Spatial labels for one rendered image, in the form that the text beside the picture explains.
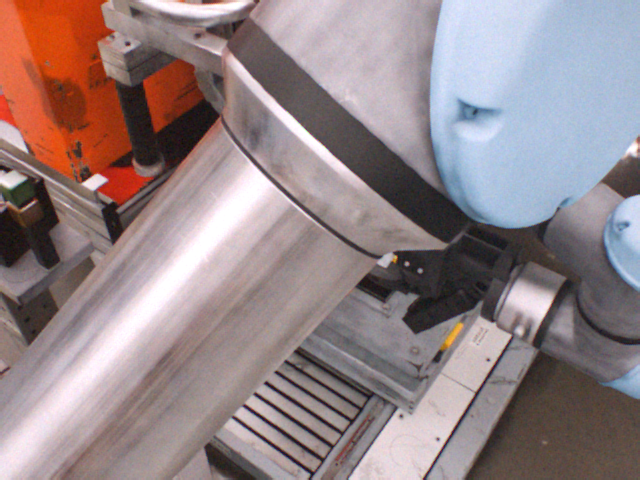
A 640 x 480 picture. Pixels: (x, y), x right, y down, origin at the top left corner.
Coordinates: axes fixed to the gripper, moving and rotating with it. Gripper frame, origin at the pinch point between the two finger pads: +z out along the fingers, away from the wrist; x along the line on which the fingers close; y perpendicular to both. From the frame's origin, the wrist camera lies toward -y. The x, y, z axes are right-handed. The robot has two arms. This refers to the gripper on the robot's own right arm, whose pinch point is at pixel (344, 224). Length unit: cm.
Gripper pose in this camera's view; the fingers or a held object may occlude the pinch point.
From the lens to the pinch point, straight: 76.2
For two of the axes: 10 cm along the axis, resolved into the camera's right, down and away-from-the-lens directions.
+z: -8.1, -4.2, 4.0
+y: 0.0, -6.9, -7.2
